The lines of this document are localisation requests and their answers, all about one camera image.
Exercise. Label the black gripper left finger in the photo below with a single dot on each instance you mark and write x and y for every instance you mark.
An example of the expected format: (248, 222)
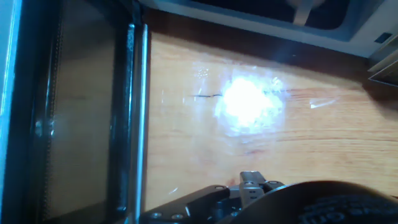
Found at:
(192, 208)

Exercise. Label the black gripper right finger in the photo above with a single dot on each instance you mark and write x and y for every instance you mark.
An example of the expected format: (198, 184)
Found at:
(252, 186)

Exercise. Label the silver microwave oven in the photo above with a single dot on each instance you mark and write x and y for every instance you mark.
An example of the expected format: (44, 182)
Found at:
(77, 124)

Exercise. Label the beige cup pink inside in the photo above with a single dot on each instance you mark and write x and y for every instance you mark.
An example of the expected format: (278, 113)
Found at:
(303, 12)

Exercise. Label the orange wooden board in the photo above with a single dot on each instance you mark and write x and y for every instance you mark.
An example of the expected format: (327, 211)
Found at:
(248, 140)

